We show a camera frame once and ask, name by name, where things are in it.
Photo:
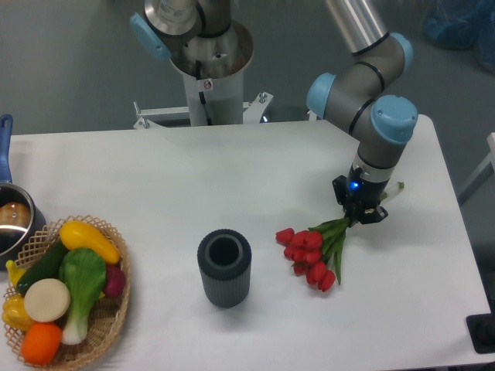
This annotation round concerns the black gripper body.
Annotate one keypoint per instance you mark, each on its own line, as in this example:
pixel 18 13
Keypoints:
pixel 364 186

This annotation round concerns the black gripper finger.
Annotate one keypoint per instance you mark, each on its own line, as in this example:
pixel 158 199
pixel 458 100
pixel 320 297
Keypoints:
pixel 371 215
pixel 343 196

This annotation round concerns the red tulip bouquet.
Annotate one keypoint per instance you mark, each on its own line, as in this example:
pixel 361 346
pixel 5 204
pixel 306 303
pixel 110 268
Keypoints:
pixel 317 251

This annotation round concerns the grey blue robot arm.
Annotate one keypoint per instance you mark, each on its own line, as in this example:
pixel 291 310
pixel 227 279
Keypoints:
pixel 355 102

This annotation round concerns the dark grey ribbed vase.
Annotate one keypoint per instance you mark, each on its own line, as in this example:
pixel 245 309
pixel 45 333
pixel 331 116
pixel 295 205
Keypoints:
pixel 224 258

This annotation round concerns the black device at table edge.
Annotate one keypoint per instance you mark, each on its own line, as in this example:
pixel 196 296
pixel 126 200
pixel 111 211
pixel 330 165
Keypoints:
pixel 481 331

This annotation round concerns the blue plastic bag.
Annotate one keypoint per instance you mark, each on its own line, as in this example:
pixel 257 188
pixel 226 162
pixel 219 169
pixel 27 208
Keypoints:
pixel 462 25

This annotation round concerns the red radish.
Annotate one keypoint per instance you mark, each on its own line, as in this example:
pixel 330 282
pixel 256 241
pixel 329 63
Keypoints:
pixel 115 282

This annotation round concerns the green bok choy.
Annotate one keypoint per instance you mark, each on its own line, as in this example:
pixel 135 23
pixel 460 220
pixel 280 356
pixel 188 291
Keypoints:
pixel 84 273

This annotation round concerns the yellow squash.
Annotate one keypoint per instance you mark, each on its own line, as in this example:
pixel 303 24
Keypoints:
pixel 77 234

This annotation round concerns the woven wicker basket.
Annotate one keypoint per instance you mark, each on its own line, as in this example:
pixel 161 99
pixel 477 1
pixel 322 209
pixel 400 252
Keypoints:
pixel 107 317

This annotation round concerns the dark green cucumber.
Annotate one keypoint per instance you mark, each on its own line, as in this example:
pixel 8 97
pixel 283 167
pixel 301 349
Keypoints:
pixel 45 267

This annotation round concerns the beige round bun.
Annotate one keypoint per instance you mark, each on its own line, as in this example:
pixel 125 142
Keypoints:
pixel 47 300

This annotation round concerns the yellow banana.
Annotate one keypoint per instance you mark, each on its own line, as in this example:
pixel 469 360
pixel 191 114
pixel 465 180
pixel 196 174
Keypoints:
pixel 15 272

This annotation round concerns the orange fruit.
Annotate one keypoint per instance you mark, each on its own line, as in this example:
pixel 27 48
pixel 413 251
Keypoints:
pixel 41 343

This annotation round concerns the yellow bell pepper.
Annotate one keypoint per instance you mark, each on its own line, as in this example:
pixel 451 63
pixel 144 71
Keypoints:
pixel 15 315

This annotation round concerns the white furniture frame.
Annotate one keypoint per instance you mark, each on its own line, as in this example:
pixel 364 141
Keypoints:
pixel 479 175

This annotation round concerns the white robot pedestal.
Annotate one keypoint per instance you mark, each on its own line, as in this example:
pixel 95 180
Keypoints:
pixel 212 70

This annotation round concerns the blue handled saucepan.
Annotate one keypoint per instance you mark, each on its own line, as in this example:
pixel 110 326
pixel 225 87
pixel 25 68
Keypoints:
pixel 20 217

